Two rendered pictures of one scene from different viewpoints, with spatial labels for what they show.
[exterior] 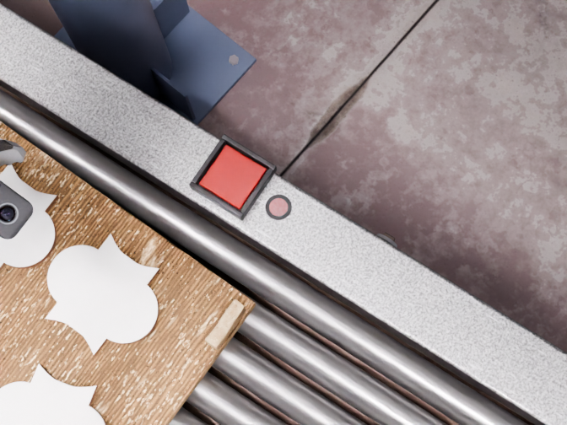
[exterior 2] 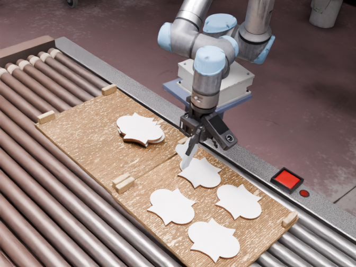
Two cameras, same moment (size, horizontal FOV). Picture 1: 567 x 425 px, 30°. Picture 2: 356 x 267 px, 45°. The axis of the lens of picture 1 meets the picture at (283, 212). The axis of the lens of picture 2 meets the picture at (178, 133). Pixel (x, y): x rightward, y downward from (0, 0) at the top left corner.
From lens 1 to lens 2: 0.80 m
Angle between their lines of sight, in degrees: 36
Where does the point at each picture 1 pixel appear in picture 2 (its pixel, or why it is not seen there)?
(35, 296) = (210, 198)
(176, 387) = (268, 238)
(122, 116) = (243, 157)
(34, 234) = (212, 178)
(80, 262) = (230, 189)
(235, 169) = (288, 177)
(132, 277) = (250, 198)
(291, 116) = not seen: hidden behind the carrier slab
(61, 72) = not seen: hidden behind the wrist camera
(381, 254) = (347, 215)
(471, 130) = not seen: outside the picture
